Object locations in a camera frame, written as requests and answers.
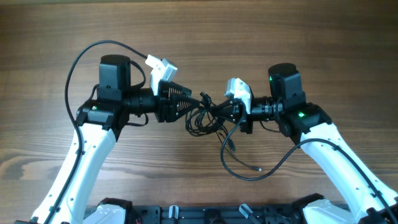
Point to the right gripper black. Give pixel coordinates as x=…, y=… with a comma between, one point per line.
x=240, y=115

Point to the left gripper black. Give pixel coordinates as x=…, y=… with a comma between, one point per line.
x=170, y=112

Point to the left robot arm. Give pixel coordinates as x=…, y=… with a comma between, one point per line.
x=99, y=123

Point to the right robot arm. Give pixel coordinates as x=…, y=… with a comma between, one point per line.
x=368, y=199

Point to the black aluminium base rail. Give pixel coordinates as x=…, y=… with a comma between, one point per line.
x=268, y=214

